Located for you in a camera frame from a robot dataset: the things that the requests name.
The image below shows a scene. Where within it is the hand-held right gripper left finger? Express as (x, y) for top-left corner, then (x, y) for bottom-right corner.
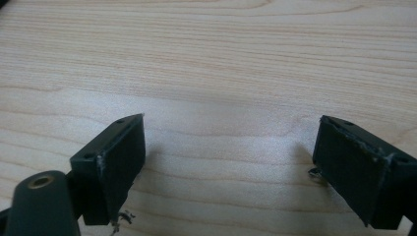
(69, 113), (147, 226)

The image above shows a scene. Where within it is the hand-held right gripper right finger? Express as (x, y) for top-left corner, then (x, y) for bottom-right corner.
(312, 114), (417, 230)

